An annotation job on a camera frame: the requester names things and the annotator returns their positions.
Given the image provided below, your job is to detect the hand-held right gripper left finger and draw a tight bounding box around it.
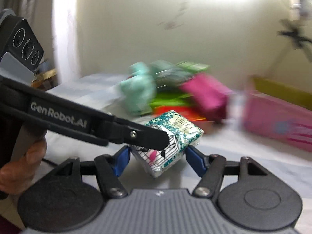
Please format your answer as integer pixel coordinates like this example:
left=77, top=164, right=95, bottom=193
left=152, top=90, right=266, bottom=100
left=54, top=146, right=130, bottom=198

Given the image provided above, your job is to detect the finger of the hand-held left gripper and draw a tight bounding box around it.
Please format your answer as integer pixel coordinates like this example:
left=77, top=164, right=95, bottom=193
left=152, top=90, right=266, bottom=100
left=97, top=116, right=170, bottom=151

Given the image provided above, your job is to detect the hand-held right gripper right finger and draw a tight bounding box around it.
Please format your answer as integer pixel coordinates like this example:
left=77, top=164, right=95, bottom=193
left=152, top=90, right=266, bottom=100
left=186, top=146, right=268, bottom=197

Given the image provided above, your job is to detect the teal patterned tissue pack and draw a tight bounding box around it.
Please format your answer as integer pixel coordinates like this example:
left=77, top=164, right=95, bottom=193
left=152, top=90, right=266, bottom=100
left=130, top=110, right=204, bottom=178

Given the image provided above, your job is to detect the lime green packet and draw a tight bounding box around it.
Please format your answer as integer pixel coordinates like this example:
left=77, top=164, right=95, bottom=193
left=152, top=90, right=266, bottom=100
left=148, top=92, right=193, bottom=111

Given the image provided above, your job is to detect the magenta tissue pack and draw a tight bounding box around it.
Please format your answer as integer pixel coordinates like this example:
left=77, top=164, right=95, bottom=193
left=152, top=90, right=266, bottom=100
left=179, top=73, right=232, bottom=123

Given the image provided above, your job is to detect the pink cardboard box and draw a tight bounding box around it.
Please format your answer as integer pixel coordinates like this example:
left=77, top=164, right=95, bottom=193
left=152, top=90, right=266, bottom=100
left=229, top=76, right=312, bottom=152

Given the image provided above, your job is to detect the person's left hand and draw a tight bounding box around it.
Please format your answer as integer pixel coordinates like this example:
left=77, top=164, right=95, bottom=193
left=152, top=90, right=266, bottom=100
left=0, top=136, right=48, bottom=196

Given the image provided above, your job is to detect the blue and gold clutter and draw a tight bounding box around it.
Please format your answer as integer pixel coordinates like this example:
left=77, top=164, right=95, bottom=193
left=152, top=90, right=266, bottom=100
left=31, top=60, right=58, bottom=89

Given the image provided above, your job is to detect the orange packet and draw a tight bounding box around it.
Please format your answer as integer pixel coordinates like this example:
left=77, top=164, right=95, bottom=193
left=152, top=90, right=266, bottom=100
left=153, top=105, right=208, bottom=123

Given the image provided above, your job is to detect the dark green packet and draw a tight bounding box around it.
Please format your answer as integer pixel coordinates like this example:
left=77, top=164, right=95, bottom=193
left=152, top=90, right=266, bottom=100
left=151, top=60, right=193, bottom=89

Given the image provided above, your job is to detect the white curtain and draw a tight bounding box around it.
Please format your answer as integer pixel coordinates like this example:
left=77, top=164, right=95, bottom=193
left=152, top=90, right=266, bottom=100
left=51, top=0, right=84, bottom=86

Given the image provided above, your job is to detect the green tissue box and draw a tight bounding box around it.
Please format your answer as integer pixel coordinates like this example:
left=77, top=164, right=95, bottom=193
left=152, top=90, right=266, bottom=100
left=177, top=62, right=210, bottom=74

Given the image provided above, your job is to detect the ceiling fan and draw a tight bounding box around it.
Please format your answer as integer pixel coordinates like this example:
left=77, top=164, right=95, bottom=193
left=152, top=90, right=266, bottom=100
left=253, top=0, right=312, bottom=62

